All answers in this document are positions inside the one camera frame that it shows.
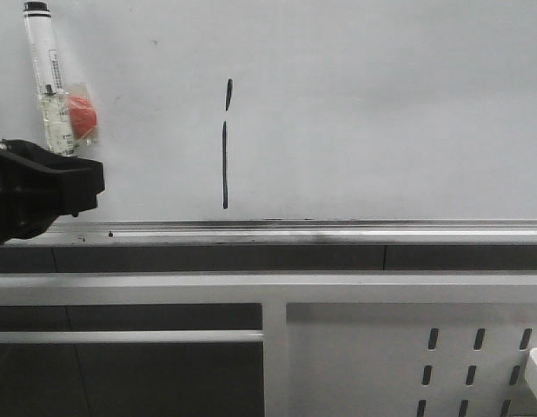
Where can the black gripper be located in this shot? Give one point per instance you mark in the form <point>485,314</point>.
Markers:
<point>26,217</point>

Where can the red magnet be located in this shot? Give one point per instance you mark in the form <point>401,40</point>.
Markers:
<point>83,114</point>

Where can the white whiteboard marker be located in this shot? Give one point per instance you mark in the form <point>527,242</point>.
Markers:
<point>51,95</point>

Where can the white whiteboard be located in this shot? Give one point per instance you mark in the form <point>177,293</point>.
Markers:
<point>346,110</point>

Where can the aluminium whiteboard tray rail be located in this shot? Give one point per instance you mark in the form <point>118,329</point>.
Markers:
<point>280,232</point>

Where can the white metal rack frame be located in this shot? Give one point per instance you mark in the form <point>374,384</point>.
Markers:
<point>272,292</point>

